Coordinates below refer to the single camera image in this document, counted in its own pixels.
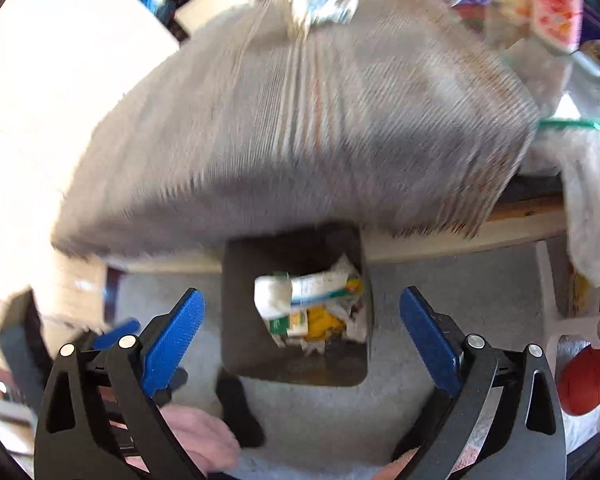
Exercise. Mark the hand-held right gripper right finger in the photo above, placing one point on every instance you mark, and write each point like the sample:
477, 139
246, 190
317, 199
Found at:
427, 340

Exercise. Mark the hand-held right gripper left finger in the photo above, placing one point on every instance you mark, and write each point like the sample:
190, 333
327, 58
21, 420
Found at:
175, 340

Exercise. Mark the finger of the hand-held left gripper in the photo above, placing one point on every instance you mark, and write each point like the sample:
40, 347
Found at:
172, 385
111, 336

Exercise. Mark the dark grey waste bin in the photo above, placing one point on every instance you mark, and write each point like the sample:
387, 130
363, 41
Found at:
245, 350

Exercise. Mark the cardboard box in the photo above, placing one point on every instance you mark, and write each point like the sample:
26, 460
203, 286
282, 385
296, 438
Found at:
75, 287

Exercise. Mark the person's left leg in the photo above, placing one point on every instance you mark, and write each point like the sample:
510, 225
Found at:
200, 440

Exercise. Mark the person's leg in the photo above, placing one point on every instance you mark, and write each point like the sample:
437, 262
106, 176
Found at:
405, 467
200, 440

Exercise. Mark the black sock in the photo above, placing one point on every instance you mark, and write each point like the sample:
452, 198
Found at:
237, 410

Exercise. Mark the white paper wad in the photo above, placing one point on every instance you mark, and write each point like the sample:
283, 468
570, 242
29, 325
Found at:
272, 296

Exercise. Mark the green orange small box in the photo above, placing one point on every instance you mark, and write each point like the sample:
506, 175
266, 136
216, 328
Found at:
290, 327

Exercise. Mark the person's right leg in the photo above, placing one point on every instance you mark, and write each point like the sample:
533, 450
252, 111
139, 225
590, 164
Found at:
405, 467

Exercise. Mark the white plastic stool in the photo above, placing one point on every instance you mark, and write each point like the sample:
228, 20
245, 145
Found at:
555, 310

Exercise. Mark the orange ball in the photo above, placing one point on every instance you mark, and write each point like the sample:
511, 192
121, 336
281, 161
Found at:
582, 382

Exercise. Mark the clear plastic zip bag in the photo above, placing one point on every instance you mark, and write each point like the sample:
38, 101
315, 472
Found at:
590, 195

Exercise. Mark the grey plaid blanket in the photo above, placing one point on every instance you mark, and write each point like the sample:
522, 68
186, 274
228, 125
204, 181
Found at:
280, 135

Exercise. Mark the white flat box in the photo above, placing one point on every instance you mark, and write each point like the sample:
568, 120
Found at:
212, 7

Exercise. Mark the blue white foil wrapper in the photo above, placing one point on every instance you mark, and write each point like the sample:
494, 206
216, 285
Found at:
330, 5

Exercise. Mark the pink white tissue pack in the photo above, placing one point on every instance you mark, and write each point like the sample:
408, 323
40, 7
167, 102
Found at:
555, 10

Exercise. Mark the wooden table frame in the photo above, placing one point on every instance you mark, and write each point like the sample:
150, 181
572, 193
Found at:
480, 235

